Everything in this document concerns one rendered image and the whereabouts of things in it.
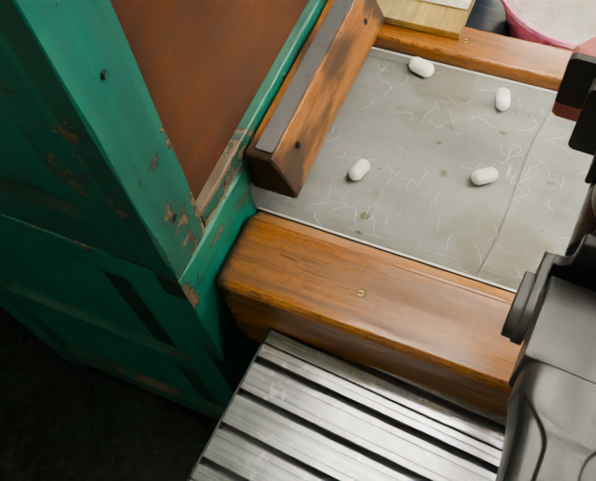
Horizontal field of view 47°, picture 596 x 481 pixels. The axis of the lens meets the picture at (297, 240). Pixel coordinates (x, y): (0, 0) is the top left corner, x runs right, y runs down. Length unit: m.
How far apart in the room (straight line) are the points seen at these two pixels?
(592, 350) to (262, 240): 0.49
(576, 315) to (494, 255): 0.43
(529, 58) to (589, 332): 0.62
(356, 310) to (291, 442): 0.17
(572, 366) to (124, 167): 0.36
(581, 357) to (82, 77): 0.36
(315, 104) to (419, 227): 0.19
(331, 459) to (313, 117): 0.39
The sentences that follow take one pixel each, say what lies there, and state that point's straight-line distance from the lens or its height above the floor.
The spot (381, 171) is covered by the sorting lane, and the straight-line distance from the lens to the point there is 0.89.
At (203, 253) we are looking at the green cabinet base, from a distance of 0.76.
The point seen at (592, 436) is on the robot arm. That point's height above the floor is 1.10.
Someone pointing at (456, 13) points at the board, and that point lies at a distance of 1.02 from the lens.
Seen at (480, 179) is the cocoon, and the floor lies 0.76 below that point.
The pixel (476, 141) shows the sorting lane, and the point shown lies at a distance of 0.92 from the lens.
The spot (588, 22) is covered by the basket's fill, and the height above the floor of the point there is 0.74.
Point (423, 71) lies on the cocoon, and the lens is 0.97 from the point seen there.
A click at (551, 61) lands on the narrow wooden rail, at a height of 0.76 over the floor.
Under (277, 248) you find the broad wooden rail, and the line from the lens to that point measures 0.81.
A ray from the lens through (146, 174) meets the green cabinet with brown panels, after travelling 0.60.
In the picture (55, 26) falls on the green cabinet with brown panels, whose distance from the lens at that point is 0.47.
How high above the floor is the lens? 1.47
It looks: 61 degrees down
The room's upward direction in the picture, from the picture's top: 12 degrees counter-clockwise
